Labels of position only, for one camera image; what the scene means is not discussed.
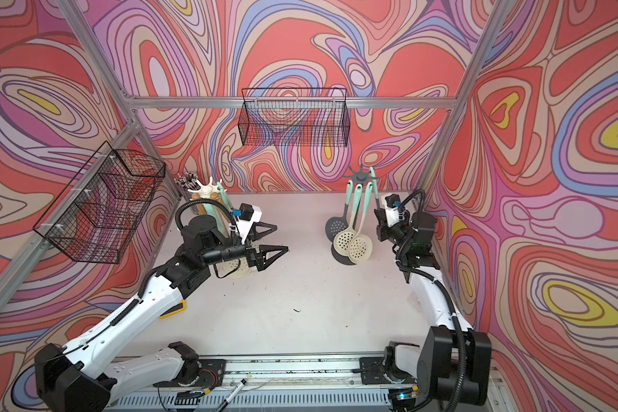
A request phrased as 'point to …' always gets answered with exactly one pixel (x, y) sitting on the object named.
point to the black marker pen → (232, 396)
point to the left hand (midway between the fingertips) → (282, 241)
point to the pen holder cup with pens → (188, 180)
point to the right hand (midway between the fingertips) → (378, 214)
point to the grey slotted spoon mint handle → (337, 224)
